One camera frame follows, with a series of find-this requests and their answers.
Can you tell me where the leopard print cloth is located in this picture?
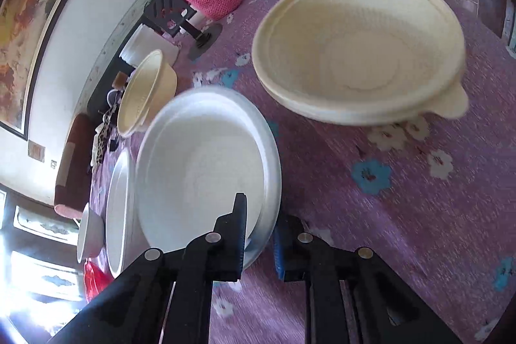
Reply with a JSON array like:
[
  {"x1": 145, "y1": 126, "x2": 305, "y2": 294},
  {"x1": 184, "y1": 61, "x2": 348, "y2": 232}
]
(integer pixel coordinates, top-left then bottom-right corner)
[{"x1": 92, "y1": 102, "x2": 119, "y2": 167}]

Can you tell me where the white plastic jar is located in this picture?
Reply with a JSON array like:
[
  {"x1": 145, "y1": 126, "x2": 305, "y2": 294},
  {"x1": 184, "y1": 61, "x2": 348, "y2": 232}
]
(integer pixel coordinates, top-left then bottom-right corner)
[{"x1": 120, "y1": 24, "x2": 179, "y2": 67}]

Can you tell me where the dark sofa with brown armrest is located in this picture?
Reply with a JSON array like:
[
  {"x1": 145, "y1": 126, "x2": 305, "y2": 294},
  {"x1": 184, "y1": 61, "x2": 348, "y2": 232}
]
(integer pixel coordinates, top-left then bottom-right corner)
[{"x1": 54, "y1": 46, "x2": 134, "y2": 219}]

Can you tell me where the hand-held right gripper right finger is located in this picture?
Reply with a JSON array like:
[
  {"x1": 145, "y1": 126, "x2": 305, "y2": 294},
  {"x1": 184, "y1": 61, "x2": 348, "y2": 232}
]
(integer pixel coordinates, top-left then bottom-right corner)
[{"x1": 274, "y1": 213, "x2": 462, "y2": 344}]

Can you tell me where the cream bowl with tab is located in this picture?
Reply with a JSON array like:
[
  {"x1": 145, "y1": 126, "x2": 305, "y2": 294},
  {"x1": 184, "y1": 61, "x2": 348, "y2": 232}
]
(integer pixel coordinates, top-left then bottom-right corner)
[{"x1": 252, "y1": 0, "x2": 471, "y2": 126}]

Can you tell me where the framed horse painting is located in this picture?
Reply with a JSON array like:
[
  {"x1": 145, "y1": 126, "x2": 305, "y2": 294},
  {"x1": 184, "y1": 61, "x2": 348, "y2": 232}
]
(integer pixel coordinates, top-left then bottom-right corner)
[{"x1": 0, "y1": 0, "x2": 84, "y2": 141}]

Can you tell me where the cream plastic bowl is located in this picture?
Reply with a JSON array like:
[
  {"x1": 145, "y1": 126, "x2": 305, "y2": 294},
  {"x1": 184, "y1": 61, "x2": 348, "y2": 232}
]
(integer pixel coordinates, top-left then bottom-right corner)
[{"x1": 116, "y1": 49, "x2": 178, "y2": 139}]

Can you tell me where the white bowl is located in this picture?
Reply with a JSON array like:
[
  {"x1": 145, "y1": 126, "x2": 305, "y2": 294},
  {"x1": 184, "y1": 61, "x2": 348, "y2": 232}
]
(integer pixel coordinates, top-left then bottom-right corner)
[{"x1": 76, "y1": 202, "x2": 106, "y2": 264}]

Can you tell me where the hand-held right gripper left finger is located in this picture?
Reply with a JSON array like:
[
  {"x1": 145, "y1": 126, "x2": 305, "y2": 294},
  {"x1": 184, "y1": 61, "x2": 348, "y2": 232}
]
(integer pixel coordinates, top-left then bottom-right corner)
[{"x1": 48, "y1": 193, "x2": 248, "y2": 344}]

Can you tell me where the wooden glass door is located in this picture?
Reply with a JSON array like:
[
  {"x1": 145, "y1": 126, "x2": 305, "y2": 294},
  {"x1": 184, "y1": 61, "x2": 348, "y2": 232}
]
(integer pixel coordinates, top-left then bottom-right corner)
[{"x1": 0, "y1": 187, "x2": 85, "y2": 332}]

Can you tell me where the small wall plaque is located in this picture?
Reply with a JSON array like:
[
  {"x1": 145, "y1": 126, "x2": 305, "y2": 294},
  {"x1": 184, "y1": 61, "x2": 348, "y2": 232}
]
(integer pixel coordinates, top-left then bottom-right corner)
[{"x1": 27, "y1": 140, "x2": 46, "y2": 160}]

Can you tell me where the white foam plate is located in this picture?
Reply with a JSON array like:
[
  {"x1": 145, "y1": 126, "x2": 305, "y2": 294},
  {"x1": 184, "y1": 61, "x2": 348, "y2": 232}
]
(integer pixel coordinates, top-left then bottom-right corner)
[
  {"x1": 105, "y1": 148, "x2": 136, "y2": 277},
  {"x1": 136, "y1": 88, "x2": 267, "y2": 253},
  {"x1": 189, "y1": 85, "x2": 282, "y2": 281}
]

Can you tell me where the red plastic basket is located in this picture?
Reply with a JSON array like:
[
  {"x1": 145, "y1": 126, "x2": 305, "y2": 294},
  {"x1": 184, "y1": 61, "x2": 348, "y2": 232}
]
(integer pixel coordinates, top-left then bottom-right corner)
[{"x1": 83, "y1": 260, "x2": 114, "y2": 305}]

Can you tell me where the black phone stand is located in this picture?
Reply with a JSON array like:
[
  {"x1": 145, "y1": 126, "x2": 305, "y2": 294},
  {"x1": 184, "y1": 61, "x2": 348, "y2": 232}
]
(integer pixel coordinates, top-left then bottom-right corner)
[{"x1": 143, "y1": 0, "x2": 223, "y2": 60}]

